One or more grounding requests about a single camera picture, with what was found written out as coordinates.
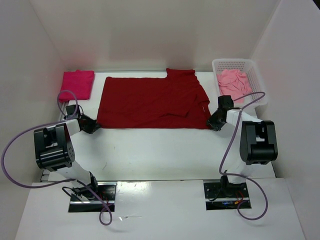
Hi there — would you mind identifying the magenta t shirt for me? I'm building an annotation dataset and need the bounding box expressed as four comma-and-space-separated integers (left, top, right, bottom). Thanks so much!
58, 70, 95, 103

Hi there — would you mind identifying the dark red t shirt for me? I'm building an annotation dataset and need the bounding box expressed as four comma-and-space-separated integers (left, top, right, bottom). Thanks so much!
97, 68, 211, 130

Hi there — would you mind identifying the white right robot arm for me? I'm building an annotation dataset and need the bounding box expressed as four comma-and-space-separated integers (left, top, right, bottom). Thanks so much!
207, 108, 278, 197

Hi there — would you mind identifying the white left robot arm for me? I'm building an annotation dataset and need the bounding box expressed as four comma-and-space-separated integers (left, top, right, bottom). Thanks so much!
33, 114, 100, 200

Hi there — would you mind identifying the light pink t shirt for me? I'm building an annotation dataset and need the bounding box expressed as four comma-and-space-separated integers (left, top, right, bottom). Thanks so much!
217, 69, 253, 104

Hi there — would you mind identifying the white perforated plastic basket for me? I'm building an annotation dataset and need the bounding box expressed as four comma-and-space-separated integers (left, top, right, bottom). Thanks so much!
212, 58, 268, 115

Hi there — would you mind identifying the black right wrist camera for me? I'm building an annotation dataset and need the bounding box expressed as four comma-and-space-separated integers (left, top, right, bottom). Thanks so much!
218, 95, 234, 111

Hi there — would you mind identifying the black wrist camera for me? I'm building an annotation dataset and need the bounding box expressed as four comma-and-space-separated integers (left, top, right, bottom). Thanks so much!
218, 95, 234, 111
64, 104, 81, 120

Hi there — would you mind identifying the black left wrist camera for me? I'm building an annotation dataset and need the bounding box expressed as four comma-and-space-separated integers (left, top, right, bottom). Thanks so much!
64, 104, 81, 120

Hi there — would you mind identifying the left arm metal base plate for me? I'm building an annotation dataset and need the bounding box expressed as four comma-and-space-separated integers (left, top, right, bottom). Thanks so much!
63, 181, 117, 213

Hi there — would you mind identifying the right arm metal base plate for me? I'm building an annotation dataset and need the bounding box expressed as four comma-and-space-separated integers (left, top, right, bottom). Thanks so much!
203, 180, 252, 211

